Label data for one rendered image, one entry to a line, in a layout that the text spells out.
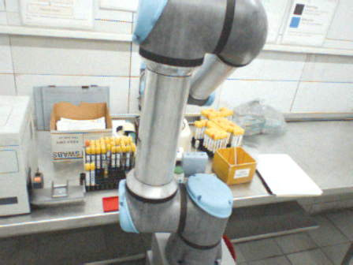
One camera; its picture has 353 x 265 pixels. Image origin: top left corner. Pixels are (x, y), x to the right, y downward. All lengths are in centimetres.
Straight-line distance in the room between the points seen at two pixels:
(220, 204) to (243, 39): 35
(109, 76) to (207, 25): 109
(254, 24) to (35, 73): 118
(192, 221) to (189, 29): 41
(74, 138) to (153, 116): 75
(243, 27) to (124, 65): 108
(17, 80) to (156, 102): 109
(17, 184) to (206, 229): 59
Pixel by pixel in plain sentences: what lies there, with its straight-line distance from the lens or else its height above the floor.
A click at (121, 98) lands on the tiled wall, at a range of 158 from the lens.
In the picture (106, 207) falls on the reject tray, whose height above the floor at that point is 88.
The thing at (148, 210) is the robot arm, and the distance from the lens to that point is 65.
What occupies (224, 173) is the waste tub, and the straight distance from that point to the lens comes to 125.
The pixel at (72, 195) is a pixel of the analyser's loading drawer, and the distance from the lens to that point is 108.
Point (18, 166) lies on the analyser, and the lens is 99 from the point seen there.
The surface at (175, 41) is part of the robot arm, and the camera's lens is 48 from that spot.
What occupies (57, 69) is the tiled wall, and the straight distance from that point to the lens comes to 152.
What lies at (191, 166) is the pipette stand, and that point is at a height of 93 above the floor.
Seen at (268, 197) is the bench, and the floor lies 86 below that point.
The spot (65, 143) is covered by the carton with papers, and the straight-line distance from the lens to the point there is 128.
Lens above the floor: 159
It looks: 27 degrees down
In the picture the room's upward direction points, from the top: 8 degrees clockwise
